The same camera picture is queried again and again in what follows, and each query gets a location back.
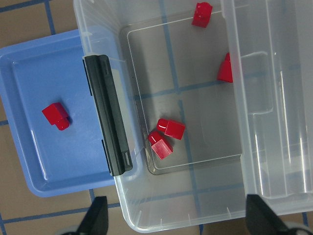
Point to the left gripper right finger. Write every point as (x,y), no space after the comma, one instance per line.
(261,219)

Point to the red block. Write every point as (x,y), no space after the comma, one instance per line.
(160,145)
(225,70)
(171,128)
(56,115)
(202,14)

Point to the blue plastic tray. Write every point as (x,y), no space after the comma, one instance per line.
(40,72)

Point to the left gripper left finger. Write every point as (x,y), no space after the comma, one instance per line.
(96,220)

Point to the black box latch handle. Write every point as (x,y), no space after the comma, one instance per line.
(101,85)

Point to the clear plastic box lid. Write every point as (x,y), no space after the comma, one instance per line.
(271,51)

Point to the clear plastic storage box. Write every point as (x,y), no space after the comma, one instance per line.
(202,103)

